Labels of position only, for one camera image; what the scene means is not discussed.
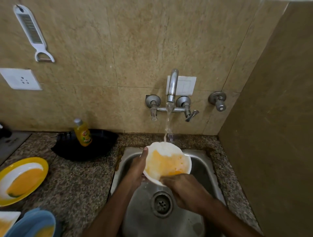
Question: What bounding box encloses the person's right hand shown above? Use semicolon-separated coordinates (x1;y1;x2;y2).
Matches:
159;174;213;215

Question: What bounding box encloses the person's left hand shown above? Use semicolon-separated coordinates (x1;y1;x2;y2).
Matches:
126;147;149;183

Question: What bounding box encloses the white bowl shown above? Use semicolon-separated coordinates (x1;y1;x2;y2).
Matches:
142;142;192;187

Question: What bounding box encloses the person's left forearm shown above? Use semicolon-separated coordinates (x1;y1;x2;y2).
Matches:
82;174;137;237

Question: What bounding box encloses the person's right forearm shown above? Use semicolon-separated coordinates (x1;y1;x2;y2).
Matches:
199;198;263;237

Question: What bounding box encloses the steel sink basin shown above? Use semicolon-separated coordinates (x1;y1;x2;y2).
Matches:
109;147;226;237

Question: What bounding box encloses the sink drain strainer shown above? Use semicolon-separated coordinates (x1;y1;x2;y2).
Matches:
151;191;173;218

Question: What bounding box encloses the yellow dish soap bottle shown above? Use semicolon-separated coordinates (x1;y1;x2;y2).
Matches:
74;119;92;147

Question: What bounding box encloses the yellow rimmed plate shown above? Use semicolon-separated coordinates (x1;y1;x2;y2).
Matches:
0;157;49;207

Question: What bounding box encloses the blue plastic bowl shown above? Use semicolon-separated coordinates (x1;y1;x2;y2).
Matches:
4;208;62;237

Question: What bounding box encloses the grey stove top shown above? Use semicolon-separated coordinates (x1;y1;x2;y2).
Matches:
0;131;32;166

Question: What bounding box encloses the white square plate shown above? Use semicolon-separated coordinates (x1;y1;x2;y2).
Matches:
0;211;21;237

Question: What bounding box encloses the white grater peeler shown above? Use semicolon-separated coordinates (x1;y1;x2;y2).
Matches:
13;4;55;63

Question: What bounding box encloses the steel wall mixer tap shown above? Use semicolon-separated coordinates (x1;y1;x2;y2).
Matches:
145;69;199;122

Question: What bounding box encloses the white switch plate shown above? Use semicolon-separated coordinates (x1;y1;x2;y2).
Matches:
166;75;197;96

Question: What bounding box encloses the steel wall valve knob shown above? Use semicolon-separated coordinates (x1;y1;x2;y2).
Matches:
208;91;227;112

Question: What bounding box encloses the white wall socket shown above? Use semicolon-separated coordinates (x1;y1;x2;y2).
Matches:
0;68;43;91

